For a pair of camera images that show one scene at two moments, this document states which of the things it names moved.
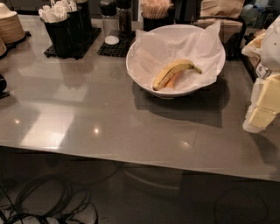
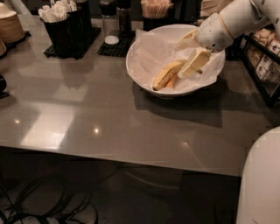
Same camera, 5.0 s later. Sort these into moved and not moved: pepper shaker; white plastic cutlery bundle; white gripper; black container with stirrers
Moved: white gripper
Not moved: white plastic cutlery bundle; black container with stirrers; pepper shaker
